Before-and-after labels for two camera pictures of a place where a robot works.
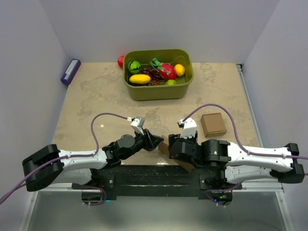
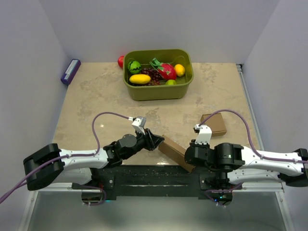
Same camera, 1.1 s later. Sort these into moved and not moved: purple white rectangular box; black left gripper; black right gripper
Moved: black right gripper
Not moved: purple white rectangular box; black left gripper
